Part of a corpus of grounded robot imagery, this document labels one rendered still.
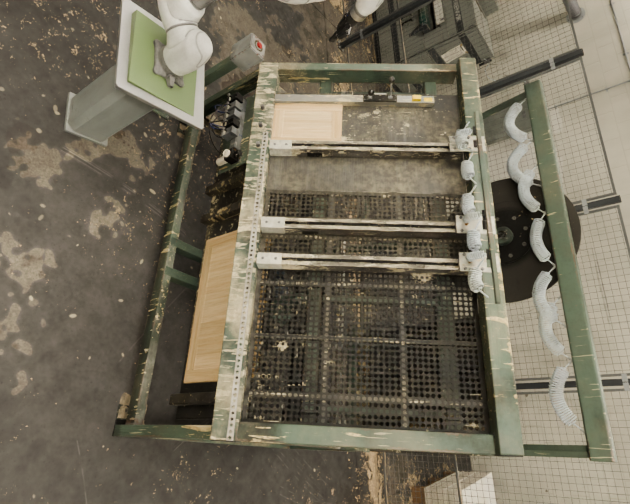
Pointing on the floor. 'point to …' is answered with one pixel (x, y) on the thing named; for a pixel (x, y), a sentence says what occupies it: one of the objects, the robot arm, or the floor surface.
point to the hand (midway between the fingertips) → (334, 37)
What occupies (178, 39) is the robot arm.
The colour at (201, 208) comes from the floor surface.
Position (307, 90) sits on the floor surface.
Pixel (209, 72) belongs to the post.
